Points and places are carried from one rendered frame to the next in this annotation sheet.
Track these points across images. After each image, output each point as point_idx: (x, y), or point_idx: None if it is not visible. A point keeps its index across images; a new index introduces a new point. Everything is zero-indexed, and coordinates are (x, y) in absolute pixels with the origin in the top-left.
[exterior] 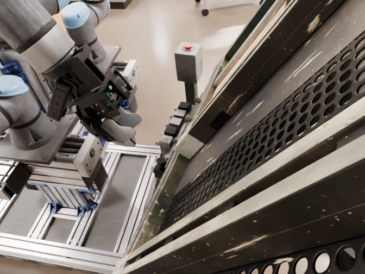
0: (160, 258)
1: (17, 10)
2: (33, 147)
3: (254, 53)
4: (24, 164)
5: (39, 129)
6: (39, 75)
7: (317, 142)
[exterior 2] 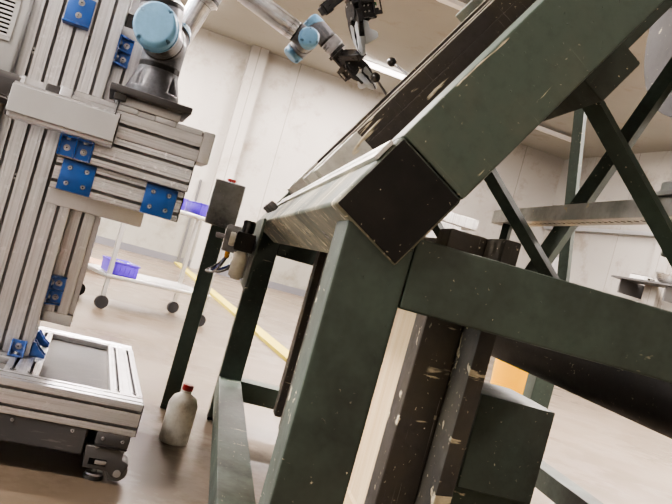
0: (421, 67)
1: None
2: (166, 98)
3: (403, 79)
4: (120, 126)
5: (177, 87)
6: None
7: None
